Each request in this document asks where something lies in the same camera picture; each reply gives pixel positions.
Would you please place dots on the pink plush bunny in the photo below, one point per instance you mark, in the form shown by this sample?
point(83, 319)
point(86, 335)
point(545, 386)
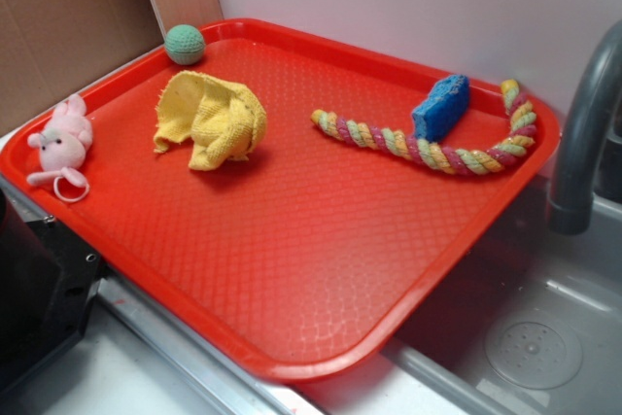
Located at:
point(62, 146)

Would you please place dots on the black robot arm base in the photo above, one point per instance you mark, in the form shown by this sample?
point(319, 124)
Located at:
point(49, 278)

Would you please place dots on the multicolour twisted rope toy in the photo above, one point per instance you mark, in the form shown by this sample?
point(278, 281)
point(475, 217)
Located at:
point(522, 132)

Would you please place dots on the yellow crumpled cloth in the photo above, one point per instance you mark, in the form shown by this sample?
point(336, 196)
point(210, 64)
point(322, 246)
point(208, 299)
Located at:
point(224, 120)

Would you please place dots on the grey plastic sink basin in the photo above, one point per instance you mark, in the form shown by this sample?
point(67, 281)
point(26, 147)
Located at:
point(528, 322)

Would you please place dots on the red plastic tray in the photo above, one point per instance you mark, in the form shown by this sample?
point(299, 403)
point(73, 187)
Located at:
point(302, 260)

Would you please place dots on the brown cardboard panel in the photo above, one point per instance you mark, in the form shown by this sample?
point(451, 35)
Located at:
point(51, 48)

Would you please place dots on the blue sponge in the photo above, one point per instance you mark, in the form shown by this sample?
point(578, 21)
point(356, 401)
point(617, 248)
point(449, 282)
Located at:
point(444, 106)

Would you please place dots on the green rubber ball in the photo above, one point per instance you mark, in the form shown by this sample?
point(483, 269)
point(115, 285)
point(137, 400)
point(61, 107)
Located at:
point(184, 44)

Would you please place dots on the grey faucet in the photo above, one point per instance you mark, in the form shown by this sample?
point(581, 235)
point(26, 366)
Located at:
point(589, 157)

